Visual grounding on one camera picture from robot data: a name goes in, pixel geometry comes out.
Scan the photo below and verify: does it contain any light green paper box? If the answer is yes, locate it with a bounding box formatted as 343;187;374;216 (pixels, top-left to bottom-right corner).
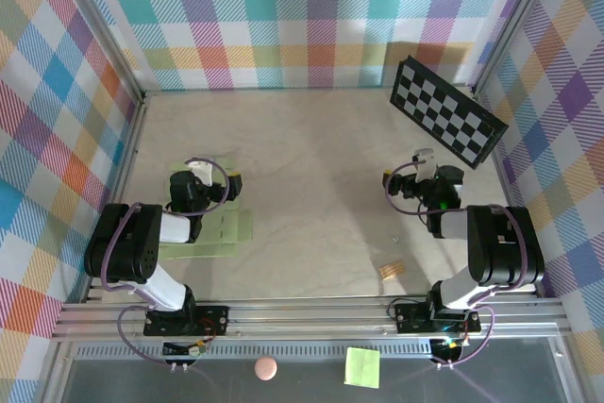
158;156;255;261

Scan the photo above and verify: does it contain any aluminium side rail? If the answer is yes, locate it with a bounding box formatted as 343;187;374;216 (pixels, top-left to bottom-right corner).
82;91;148;304
474;89;544;298

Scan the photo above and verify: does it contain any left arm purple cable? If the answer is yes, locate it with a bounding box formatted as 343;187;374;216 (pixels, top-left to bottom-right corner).
100;157;232;367

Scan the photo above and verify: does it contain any small wooden block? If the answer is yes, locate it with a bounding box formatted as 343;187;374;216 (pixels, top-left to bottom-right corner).
378;260;405;280

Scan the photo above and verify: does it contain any pink round disc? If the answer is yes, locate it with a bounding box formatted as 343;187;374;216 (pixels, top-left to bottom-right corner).
254;356;278;381

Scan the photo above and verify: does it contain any slotted grey cable duct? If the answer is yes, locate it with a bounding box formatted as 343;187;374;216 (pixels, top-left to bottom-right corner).
75;344;435;360

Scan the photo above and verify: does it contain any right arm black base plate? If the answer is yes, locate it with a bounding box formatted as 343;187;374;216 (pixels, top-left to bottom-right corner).
394;301;482;334

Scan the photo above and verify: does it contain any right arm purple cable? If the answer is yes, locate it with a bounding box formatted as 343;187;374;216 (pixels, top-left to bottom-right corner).
384;160;544;369

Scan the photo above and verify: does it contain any aluminium corner post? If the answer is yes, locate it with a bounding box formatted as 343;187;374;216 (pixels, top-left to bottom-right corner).
470;0;566;95
44;0;145;102

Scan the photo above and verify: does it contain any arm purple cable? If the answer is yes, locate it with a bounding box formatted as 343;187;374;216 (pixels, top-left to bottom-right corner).
100;157;232;367
384;160;544;369

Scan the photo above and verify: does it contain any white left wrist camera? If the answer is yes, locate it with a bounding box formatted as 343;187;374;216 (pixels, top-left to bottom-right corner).
187;160;214;186

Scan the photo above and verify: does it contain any black white checkerboard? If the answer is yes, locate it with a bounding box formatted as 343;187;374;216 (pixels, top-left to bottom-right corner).
389;55;510;171

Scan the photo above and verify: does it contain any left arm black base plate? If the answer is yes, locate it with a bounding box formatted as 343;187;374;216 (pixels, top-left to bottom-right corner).
143;303;230;338

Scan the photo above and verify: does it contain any green sticky note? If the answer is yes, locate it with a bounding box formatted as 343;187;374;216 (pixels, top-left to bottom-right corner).
343;346;381;390

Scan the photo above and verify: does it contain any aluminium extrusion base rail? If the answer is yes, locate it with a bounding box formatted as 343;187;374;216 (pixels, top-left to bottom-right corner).
50;296;572;343

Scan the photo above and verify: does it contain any small controller circuit board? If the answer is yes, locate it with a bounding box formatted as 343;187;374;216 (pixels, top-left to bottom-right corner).
162;340;209;359
431;336;469;361

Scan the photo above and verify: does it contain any dark glossy panel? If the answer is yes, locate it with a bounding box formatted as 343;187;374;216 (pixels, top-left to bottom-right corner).
40;336;584;403

